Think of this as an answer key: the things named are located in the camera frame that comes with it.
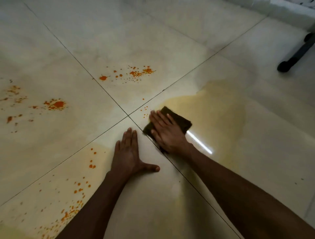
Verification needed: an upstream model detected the person's right hand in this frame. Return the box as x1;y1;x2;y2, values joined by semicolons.
149;110;195;159

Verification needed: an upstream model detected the person's left hand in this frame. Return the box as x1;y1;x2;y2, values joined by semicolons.
108;127;161;182

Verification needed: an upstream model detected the brown-green scrub pad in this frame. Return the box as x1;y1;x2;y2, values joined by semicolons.
142;106;193;154

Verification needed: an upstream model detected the person's left forearm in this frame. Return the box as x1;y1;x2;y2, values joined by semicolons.
55;172;128;239

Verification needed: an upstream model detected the person's right forearm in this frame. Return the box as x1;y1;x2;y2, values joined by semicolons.
186;145;315;239

